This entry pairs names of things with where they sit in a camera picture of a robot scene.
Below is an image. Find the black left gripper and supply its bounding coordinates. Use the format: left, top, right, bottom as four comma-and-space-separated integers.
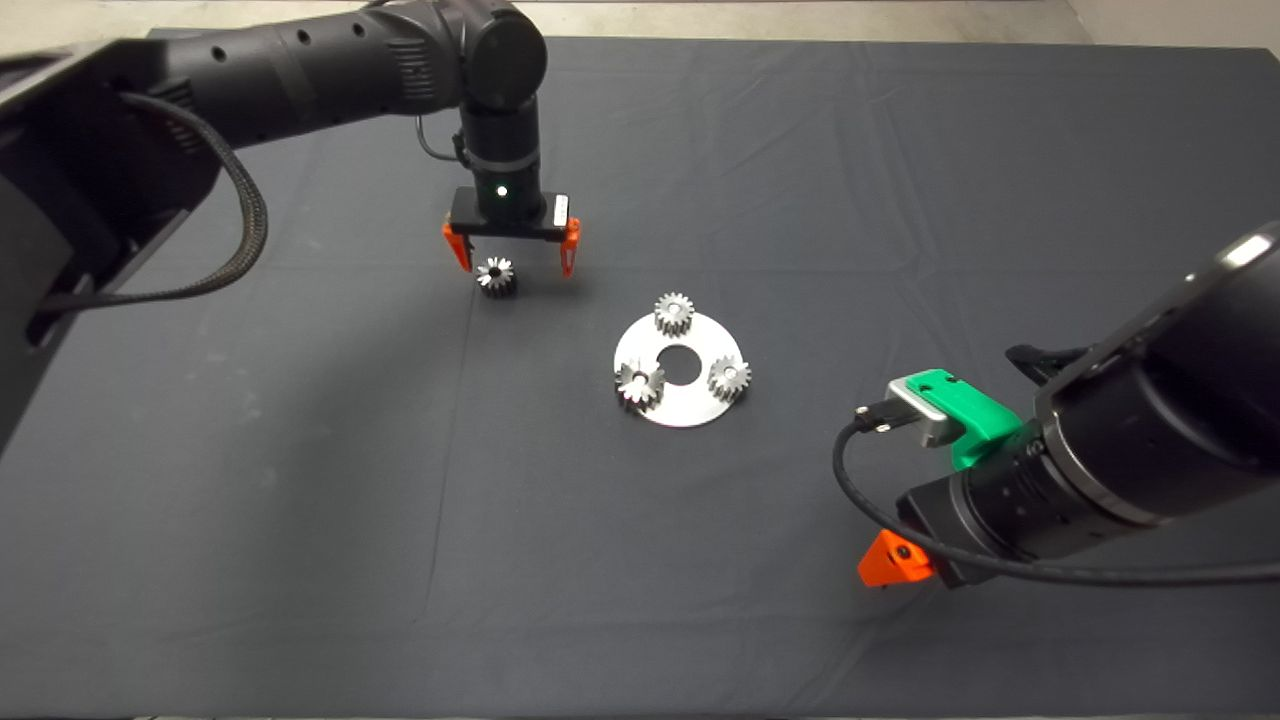
443, 160, 582, 279

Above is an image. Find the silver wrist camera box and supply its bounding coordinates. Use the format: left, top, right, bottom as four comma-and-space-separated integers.
886, 378, 961, 449

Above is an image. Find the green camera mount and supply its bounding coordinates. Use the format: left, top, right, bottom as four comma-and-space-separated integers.
915, 369, 1026, 471

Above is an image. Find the thick black braided cable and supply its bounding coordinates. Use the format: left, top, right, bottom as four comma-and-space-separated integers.
35, 90, 271, 313

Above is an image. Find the round metal plate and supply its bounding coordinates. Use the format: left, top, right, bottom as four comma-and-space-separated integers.
613, 308, 746, 429

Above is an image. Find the dark grey table cloth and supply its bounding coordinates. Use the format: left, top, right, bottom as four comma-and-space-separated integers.
0, 28, 1280, 719

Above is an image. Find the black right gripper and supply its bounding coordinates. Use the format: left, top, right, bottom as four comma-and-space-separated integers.
857, 438, 1131, 589

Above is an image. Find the larger steel gear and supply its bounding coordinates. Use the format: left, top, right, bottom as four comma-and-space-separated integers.
615, 362, 667, 411

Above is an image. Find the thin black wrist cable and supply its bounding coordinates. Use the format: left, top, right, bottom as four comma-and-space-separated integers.
417, 112, 471, 166

